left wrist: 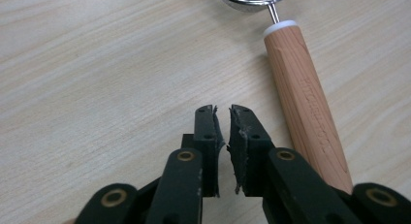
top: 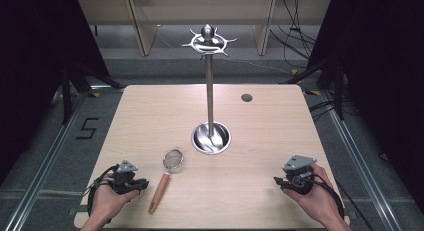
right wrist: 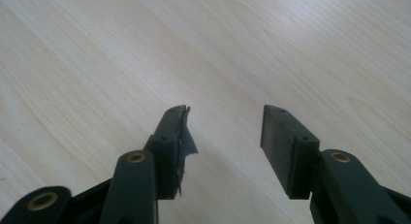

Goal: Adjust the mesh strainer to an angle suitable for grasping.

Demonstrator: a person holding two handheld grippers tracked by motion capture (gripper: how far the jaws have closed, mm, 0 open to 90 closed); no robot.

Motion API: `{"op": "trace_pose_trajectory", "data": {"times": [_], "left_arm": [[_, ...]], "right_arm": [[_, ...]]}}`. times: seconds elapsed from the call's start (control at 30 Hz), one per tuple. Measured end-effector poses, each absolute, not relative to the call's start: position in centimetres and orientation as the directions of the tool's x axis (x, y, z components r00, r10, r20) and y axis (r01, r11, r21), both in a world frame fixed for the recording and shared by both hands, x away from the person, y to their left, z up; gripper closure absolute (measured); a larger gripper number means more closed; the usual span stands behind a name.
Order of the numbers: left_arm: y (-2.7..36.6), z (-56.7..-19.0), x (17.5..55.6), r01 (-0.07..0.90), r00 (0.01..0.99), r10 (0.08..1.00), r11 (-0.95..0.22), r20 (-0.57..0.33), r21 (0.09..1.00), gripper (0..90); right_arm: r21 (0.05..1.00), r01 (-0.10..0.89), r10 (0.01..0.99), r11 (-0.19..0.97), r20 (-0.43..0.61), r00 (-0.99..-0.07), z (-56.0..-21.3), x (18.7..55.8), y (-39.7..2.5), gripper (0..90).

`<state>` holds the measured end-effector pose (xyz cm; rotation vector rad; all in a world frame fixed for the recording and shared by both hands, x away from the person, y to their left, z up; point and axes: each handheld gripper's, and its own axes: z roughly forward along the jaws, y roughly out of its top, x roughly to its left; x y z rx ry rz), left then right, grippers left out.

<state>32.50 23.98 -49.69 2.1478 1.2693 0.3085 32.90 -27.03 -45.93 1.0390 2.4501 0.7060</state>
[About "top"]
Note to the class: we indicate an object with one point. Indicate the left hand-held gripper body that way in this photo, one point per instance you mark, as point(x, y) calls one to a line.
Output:
point(124, 181)

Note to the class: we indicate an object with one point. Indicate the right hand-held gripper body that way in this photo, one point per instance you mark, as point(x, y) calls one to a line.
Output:
point(298, 177)

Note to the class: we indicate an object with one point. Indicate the metal utensil rack stand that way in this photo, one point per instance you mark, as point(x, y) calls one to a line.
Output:
point(209, 91)

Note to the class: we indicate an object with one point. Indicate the person's left hand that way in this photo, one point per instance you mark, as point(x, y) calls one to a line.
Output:
point(106, 201)

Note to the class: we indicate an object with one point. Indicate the person's right hand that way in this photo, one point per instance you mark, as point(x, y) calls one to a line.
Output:
point(316, 201)

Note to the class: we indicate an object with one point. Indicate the black tripod stand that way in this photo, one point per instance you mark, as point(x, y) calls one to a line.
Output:
point(68, 91)
point(338, 91)

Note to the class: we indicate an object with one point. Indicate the black curtain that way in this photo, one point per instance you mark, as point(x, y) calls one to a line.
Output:
point(33, 74)
point(383, 74)

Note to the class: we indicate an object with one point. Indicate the light wooden shelf unit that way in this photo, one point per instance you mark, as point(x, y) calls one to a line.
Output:
point(200, 11)

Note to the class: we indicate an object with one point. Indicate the metal floor rail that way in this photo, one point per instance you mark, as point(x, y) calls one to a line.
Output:
point(43, 171)
point(363, 171)

